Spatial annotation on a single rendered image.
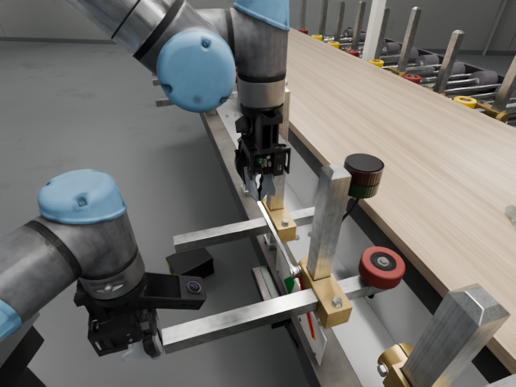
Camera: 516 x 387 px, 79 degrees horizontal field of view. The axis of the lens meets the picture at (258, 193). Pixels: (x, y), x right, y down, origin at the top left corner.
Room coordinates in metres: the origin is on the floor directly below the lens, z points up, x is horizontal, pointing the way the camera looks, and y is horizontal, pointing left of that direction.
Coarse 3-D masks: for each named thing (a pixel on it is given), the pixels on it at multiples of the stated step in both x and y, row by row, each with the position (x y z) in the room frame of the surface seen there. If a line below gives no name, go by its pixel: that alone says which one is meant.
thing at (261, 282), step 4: (256, 268) 0.55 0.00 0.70; (256, 272) 0.53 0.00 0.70; (260, 272) 0.53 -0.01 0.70; (256, 276) 0.52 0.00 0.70; (260, 276) 0.52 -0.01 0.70; (260, 280) 0.51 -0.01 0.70; (260, 284) 0.49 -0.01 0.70; (264, 284) 0.49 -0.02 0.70; (260, 288) 0.48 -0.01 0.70; (264, 288) 0.48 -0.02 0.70; (264, 292) 0.47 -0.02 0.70; (268, 292) 0.47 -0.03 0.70; (264, 296) 0.46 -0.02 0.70; (268, 296) 0.46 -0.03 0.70; (264, 300) 0.45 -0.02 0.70
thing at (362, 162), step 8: (352, 160) 0.42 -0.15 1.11; (360, 160) 0.42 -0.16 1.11; (368, 160) 0.42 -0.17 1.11; (376, 160) 0.42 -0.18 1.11; (352, 168) 0.40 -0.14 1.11; (360, 168) 0.39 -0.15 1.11; (368, 168) 0.39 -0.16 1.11; (376, 168) 0.39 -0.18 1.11; (352, 208) 0.41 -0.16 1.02; (344, 216) 0.41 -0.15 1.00
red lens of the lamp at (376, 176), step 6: (348, 156) 0.43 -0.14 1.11; (348, 168) 0.40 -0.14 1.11; (354, 174) 0.39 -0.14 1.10; (360, 174) 0.39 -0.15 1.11; (366, 174) 0.38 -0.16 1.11; (372, 174) 0.38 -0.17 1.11; (378, 174) 0.39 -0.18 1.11; (354, 180) 0.39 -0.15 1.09; (360, 180) 0.39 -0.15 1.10; (366, 180) 0.38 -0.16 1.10; (372, 180) 0.38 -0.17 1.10; (378, 180) 0.39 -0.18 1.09
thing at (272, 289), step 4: (260, 268) 0.55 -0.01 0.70; (264, 268) 0.55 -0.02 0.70; (264, 272) 0.53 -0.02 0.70; (268, 272) 0.53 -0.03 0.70; (264, 276) 0.52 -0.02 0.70; (268, 276) 0.52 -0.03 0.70; (268, 280) 0.51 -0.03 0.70; (272, 280) 0.51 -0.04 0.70; (268, 284) 0.49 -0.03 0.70; (272, 284) 0.49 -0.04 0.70; (268, 288) 0.48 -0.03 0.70; (272, 288) 0.48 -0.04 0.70; (272, 292) 0.47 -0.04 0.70; (276, 292) 0.47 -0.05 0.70; (272, 296) 0.46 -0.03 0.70; (276, 296) 0.46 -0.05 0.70
